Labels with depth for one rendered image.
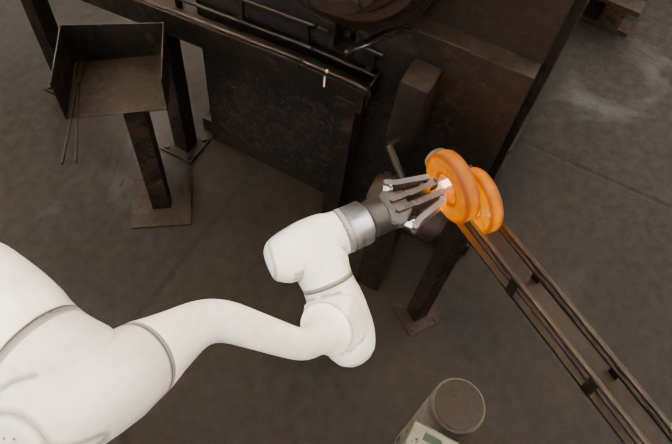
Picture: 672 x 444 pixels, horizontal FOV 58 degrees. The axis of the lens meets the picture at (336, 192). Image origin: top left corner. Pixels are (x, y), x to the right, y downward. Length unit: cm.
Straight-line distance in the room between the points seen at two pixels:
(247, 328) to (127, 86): 99
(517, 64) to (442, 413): 80
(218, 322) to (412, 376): 118
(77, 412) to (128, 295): 140
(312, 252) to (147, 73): 84
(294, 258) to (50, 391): 55
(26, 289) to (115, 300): 133
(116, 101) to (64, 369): 111
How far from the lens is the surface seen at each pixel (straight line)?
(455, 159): 124
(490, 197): 137
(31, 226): 229
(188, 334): 82
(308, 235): 112
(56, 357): 72
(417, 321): 204
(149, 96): 171
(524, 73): 150
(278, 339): 98
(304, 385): 193
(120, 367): 73
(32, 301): 75
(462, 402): 144
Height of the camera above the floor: 186
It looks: 57 degrees down
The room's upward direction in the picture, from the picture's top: 9 degrees clockwise
